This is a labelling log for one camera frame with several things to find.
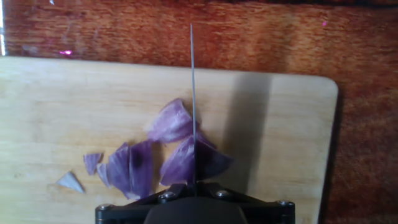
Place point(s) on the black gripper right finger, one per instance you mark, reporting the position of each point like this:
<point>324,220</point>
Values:
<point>214,190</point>

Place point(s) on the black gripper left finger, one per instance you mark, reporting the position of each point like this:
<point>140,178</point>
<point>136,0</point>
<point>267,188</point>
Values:
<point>175,191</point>

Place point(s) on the steel kitchen knife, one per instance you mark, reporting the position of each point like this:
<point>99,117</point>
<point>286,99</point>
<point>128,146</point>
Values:
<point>193,93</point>

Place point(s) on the purple onion wedge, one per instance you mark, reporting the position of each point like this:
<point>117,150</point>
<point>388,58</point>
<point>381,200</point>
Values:
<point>211,161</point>

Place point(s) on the dark purple onion slice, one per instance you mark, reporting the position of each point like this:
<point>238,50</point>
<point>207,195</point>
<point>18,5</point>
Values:
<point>141,168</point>

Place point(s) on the light purple onion slice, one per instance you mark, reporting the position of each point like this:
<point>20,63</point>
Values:
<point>171,123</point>

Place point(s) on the small purple onion piece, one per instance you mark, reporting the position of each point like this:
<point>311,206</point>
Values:
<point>91,161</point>

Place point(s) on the small pale onion piece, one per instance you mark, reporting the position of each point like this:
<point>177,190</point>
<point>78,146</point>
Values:
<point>71,183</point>

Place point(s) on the bamboo cutting board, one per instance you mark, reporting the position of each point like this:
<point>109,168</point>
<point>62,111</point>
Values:
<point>62,109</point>

